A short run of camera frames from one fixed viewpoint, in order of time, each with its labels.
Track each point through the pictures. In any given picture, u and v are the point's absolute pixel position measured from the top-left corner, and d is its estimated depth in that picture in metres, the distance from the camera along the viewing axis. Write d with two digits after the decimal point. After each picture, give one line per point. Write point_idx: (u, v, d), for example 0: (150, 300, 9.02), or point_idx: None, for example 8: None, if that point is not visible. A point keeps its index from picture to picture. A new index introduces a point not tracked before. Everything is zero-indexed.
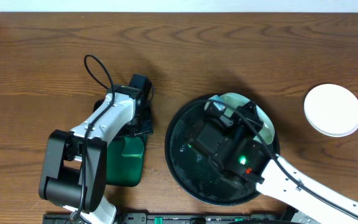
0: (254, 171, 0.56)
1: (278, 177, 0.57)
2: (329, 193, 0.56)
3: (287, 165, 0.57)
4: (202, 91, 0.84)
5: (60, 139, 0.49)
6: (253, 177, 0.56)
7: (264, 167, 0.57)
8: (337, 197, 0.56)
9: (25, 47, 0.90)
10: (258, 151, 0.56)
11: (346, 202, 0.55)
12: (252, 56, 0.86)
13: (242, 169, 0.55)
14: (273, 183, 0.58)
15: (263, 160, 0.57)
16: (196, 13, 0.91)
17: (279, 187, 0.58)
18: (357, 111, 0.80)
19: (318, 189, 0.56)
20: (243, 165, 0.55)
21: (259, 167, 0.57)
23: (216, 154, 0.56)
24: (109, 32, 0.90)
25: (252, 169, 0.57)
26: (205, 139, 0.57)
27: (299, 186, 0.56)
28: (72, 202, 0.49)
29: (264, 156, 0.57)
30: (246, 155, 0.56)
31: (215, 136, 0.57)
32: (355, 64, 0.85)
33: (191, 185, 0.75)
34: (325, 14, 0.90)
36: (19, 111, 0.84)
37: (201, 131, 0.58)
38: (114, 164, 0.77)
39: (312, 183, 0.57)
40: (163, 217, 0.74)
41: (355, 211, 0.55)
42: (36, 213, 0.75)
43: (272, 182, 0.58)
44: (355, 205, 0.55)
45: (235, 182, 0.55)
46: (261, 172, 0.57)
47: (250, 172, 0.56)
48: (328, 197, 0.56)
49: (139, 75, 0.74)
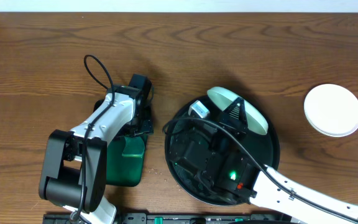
0: (245, 185, 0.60)
1: (270, 189, 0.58)
2: (321, 198, 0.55)
3: (278, 174, 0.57)
4: (202, 91, 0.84)
5: (60, 138, 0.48)
6: (245, 190, 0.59)
7: (255, 180, 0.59)
8: (330, 201, 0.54)
9: (25, 47, 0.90)
10: (246, 165, 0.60)
11: (339, 205, 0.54)
12: (252, 56, 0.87)
13: (232, 185, 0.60)
14: (266, 193, 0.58)
15: (253, 173, 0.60)
16: (196, 13, 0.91)
17: (272, 198, 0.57)
18: (357, 111, 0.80)
19: (310, 195, 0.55)
20: (234, 180, 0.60)
21: (251, 180, 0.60)
23: (206, 170, 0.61)
24: (109, 32, 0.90)
25: (243, 183, 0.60)
26: (193, 158, 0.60)
27: (292, 196, 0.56)
28: (72, 202, 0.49)
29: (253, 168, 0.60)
30: (236, 170, 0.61)
31: (203, 154, 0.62)
32: (354, 64, 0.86)
33: (191, 185, 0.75)
34: (324, 14, 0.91)
36: (18, 111, 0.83)
37: (189, 150, 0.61)
38: (115, 164, 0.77)
39: (304, 190, 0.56)
40: (163, 217, 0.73)
41: (350, 214, 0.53)
42: (36, 214, 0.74)
43: (265, 195, 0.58)
44: (350, 207, 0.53)
45: (229, 196, 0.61)
46: (253, 185, 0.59)
47: (242, 186, 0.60)
48: (321, 202, 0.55)
49: (139, 75, 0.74)
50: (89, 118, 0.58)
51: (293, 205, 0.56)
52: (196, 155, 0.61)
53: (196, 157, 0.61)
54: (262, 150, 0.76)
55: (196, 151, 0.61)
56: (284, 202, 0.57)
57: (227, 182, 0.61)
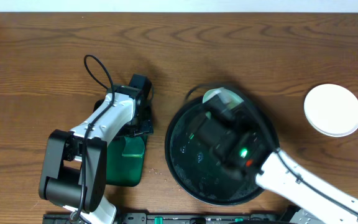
0: (255, 163, 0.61)
1: (277, 171, 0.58)
2: (326, 186, 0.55)
3: (288, 158, 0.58)
4: (202, 91, 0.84)
5: (61, 139, 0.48)
6: (253, 168, 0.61)
7: (265, 159, 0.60)
8: (335, 191, 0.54)
9: (24, 47, 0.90)
10: (258, 145, 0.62)
11: (344, 198, 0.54)
12: (252, 56, 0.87)
13: (242, 161, 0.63)
14: (273, 175, 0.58)
15: (265, 154, 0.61)
16: (196, 13, 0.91)
17: (278, 180, 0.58)
18: (357, 111, 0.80)
19: (317, 183, 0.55)
20: (244, 157, 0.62)
21: (261, 160, 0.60)
23: (218, 145, 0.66)
24: (109, 32, 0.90)
25: (253, 162, 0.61)
26: (207, 130, 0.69)
27: (298, 179, 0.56)
28: (72, 202, 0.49)
29: (265, 150, 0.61)
30: (247, 147, 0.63)
31: (217, 130, 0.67)
32: (354, 64, 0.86)
33: (191, 185, 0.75)
34: (324, 14, 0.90)
36: (18, 111, 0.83)
37: (204, 124, 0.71)
38: (115, 164, 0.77)
39: (312, 178, 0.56)
40: (163, 217, 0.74)
41: (353, 206, 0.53)
42: (36, 214, 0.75)
43: (271, 175, 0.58)
44: (354, 201, 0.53)
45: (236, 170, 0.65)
46: (262, 164, 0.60)
47: (250, 164, 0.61)
48: (326, 191, 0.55)
49: (139, 75, 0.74)
50: (90, 118, 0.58)
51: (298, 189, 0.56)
52: (210, 130, 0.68)
53: (209, 132, 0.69)
54: None
55: (211, 127, 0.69)
56: (290, 186, 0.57)
57: (237, 158, 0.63)
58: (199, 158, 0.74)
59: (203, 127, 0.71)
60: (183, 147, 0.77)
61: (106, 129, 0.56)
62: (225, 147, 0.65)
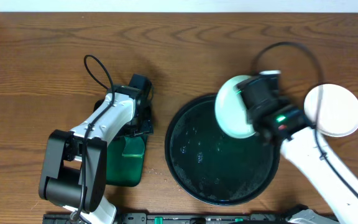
0: (288, 129, 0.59)
1: (307, 145, 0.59)
2: (347, 173, 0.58)
3: (320, 137, 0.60)
4: (202, 91, 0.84)
5: (60, 138, 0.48)
6: (284, 132, 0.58)
7: (298, 130, 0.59)
8: (353, 180, 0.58)
9: (24, 47, 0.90)
10: (298, 117, 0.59)
11: None
12: (252, 56, 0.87)
13: (276, 123, 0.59)
14: (301, 145, 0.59)
15: (301, 127, 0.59)
16: (196, 13, 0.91)
17: (304, 152, 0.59)
18: (357, 111, 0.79)
19: (340, 168, 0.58)
20: (279, 121, 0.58)
21: (294, 129, 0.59)
23: (259, 106, 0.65)
24: (109, 32, 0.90)
25: (286, 127, 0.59)
26: (256, 90, 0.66)
27: (324, 156, 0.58)
28: (72, 202, 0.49)
29: (302, 124, 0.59)
30: (285, 114, 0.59)
31: (265, 93, 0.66)
32: (354, 64, 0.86)
33: (191, 185, 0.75)
34: (324, 14, 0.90)
36: (18, 111, 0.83)
37: (256, 83, 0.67)
38: (115, 164, 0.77)
39: (337, 162, 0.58)
40: (163, 217, 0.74)
41: None
42: (36, 214, 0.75)
43: (300, 145, 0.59)
44: None
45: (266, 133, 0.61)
46: (294, 132, 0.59)
47: (283, 129, 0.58)
48: (345, 176, 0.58)
49: (139, 75, 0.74)
50: (90, 118, 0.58)
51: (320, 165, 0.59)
52: (259, 91, 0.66)
53: (256, 91, 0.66)
54: (262, 151, 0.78)
55: (259, 88, 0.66)
56: (314, 161, 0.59)
57: (272, 121, 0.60)
58: (199, 158, 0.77)
59: (254, 84, 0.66)
60: (183, 147, 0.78)
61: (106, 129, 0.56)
62: (265, 109, 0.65)
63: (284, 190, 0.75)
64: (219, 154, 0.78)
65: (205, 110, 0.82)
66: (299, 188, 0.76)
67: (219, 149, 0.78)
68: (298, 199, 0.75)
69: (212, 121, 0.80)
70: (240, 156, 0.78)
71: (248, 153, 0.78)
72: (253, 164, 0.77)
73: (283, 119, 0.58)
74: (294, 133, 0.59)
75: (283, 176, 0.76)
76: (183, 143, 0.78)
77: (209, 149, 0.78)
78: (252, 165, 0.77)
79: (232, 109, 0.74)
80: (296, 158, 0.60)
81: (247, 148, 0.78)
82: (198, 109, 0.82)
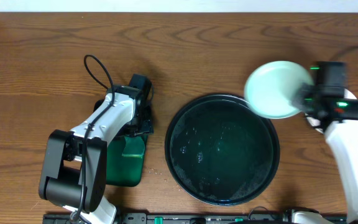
0: (345, 112, 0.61)
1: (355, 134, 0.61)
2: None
3: None
4: (202, 91, 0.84)
5: (61, 138, 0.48)
6: (347, 113, 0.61)
7: (355, 121, 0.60)
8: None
9: (24, 47, 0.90)
10: None
11: None
12: (252, 56, 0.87)
13: (335, 104, 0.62)
14: (350, 132, 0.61)
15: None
16: (196, 13, 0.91)
17: (357, 139, 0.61)
18: None
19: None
20: (339, 104, 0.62)
21: (351, 117, 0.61)
23: (325, 88, 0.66)
24: (109, 32, 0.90)
25: (342, 112, 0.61)
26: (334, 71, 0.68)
27: None
28: (72, 202, 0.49)
29: None
30: (348, 102, 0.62)
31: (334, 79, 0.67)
32: (354, 64, 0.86)
33: (191, 185, 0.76)
34: (324, 14, 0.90)
36: (18, 111, 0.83)
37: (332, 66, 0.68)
38: (115, 164, 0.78)
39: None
40: (163, 217, 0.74)
41: None
42: (36, 214, 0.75)
43: (349, 130, 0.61)
44: None
45: (321, 111, 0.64)
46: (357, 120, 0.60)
47: (340, 111, 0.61)
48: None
49: (140, 74, 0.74)
50: (90, 118, 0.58)
51: None
52: (335, 74, 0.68)
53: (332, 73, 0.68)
54: (262, 151, 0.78)
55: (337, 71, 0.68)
56: (353, 149, 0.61)
57: (332, 100, 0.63)
58: (199, 158, 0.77)
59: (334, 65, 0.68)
60: (183, 147, 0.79)
61: (106, 130, 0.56)
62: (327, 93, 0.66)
63: (284, 190, 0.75)
64: (219, 154, 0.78)
65: (205, 110, 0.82)
66: (299, 187, 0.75)
67: (219, 149, 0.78)
68: (298, 199, 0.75)
69: (212, 121, 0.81)
70: (240, 156, 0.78)
71: (248, 153, 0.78)
72: (253, 164, 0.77)
73: (344, 105, 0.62)
74: (347, 119, 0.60)
75: (283, 176, 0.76)
76: (183, 143, 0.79)
77: (209, 149, 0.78)
78: (251, 165, 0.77)
79: (270, 87, 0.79)
80: (344, 140, 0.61)
81: (247, 148, 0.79)
82: (198, 109, 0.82)
